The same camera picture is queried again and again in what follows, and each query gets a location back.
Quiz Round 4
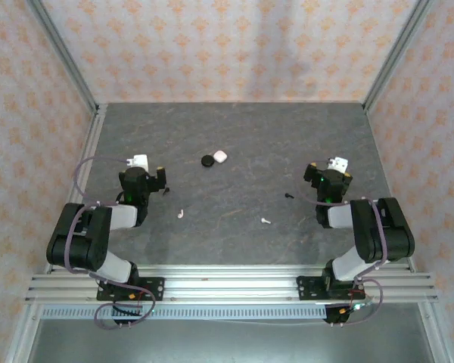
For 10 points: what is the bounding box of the grey slotted cable duct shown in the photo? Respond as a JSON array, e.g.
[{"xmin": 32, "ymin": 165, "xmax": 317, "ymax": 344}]
[{"xmin": 40, "ymin": 304, "xmax": 328, "ymax": 321}]

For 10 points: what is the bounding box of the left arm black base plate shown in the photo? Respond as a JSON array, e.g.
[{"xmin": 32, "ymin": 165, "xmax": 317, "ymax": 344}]
[{"xmin": 96, "ymin": 276, "xmax": 166, "ymax": 303}]

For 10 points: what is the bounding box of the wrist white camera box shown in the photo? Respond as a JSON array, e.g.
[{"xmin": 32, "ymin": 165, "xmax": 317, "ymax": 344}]
[
  {"xmin": 326, "ymin": 156, "xmax": 350, "ymax": 174},
  {"xmin": 126, "ymin": 153, "xmax": 151, "ymax": 172}
]

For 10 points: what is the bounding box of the aluminium frame leg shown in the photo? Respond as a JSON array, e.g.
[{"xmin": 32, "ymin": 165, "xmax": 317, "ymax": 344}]
[
  {"xmin": 419, "ymin": 302, "xmax": 454, "ymax": 363},
  {"xmin": 5, "ymin": 304, "xmax": 42, "ymax": 363}
]

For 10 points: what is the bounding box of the aluminium corner post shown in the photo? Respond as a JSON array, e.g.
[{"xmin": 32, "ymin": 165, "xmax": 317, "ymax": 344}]
[
  {"xmin": 25, "ymin": 0, "xmax": 100, "ymax": 115},
  {"xmin": 362, "ymin": 0, "xmax": 436, "ymax": 114}
]

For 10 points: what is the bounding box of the aluminium mounting rail beam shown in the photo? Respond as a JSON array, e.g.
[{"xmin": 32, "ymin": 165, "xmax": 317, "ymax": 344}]
[{"xmin": 24, "ymin": 263, "xmax": 440, "ymax": 303}]

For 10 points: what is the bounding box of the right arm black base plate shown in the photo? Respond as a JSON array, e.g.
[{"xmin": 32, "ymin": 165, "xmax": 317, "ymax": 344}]
[{"xmin": 297, "ymin": 275, "xmax": 365, "ymax": 303}]

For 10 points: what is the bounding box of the aluminium side rail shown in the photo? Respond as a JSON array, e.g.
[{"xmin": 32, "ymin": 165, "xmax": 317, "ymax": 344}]
[{"xmin": 44, "ymin": 104, "xmax": 109, "ymax": 274}]

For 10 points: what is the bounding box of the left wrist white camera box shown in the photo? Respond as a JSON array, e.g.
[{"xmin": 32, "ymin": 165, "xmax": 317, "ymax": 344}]
[{"xmin": 126, "ymin": 153, "xmax": 151, "ymax": 172}]

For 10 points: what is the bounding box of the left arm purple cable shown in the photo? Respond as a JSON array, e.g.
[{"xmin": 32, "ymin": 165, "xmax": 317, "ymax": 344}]
[{"xmin": 65, "ymin": 156, "xmax": 157, "ymax": 330}]

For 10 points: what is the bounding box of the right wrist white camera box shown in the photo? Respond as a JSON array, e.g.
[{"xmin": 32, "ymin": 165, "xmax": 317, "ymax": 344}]
[{"xmin": 326, "ymin": 156, "xmax": 350, "ymax": 174}]

